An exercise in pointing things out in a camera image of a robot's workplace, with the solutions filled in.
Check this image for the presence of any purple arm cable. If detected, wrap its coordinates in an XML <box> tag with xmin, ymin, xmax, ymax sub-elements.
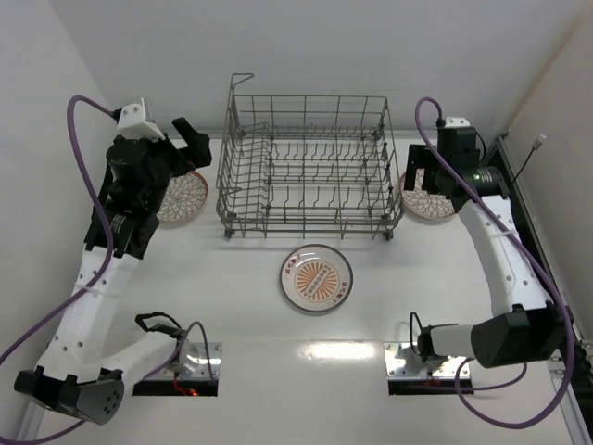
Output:
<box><xmin>0</xmin><ymin>95</ymin><xmax>219</xmax><ymax>445</ymax></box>
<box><xmin>414</xmin><ymin>95</ymin><xmax>576</xmax><ymax>427</ymax></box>

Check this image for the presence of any orange sunburst plate dark rim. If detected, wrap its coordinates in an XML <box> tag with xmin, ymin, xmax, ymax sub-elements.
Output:
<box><xmin>279</xmin><ymin>244</ymin><xmax>354</xmax><ymax>315</ymax></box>

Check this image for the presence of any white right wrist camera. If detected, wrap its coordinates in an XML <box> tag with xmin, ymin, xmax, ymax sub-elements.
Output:
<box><xmin>445</xmin><ymin>116</ymin><xmax>472</xmax><ymax>128</ymax></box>

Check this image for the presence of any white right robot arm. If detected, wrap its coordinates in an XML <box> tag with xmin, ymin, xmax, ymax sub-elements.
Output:
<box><xmin>404</xmin><ymin>118</ymin><xmax>566</xmax><ymax>368</ymax></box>

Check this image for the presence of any floral plate brown rim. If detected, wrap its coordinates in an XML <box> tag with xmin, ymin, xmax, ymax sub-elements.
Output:
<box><xmin>399</xmin><ymin>169</ymin><xmax>455</xmax><ymax>221</ymax></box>
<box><xmin>157</xmin><ymin>172</ymin><xmax>208</xmax><ymax>223</ymax></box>

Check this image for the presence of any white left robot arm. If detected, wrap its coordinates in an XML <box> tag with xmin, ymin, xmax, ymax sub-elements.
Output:
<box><xmin>14</xmin><ymin>118</ymin><xmax>212</xmax><ymax>426</ymax></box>

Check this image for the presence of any grey wire dish rack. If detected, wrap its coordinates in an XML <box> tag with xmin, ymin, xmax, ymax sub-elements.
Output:
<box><xmin>216</xmin><ymin>73</ymin><xmax>403</xmax><ymax>240</ymax></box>

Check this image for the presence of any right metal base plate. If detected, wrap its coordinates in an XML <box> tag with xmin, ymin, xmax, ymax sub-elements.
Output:
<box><xmin>383</xmin><ymin>342</ymin><xmax>466</xmax><ymax>382</ymax></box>

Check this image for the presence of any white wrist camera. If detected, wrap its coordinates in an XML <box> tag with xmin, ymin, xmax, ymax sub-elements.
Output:
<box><xmin>445</xmin><ymin>116</ymin><xmax>472</xmax><ymax>128</ymax></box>
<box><xmin>117</xmin><ymin>96</ymin><xmax>165</xmax><ymax>141</ymax></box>

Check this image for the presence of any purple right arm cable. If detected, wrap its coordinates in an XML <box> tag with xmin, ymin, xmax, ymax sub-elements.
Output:
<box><xmin>414</xmin><ymin>95</ymin><xmax>576</xmax><ymax>427</ymax></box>

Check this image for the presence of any metal base plate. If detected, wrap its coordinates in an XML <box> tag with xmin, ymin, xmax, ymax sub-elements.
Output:
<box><xmin>145</xmin><ymin>342</ymin><xmax>222</xmax><ymax>382</ymax></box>
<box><xmin>383</xmin><ymin>342</ymin><xmax>466</xmax><ymax>382</ymax></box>

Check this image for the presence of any aluminium frame rail right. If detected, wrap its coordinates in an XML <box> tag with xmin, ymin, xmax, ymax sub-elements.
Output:
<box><xmin>486</xmin><ymin>133</ymin><xmax>592</xmax><ymax>444</ymax></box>

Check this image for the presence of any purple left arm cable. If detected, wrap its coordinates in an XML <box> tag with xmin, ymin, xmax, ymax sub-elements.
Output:
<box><xmin>0</xmin><ymin>95</ymin><xmax>219</xmax><ymax>445</ymax></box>

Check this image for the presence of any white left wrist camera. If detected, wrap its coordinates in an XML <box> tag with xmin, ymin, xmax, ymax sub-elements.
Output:
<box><xmin>117</xmin><ymin>96</ymin><xmax>165</xmax><ymax>141</ymax></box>

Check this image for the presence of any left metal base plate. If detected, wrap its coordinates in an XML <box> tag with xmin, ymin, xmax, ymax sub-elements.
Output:
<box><xmin>145</xmin><ymin>342</ymin><xmax>222</xmax><ymax>382</ymax></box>

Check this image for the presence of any black wall cable white plug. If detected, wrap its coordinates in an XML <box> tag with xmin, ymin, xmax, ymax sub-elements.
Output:
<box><xmin>511</xmin><ymin>133</ymin><xmax>547</xmax><ymax>186</ymax></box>

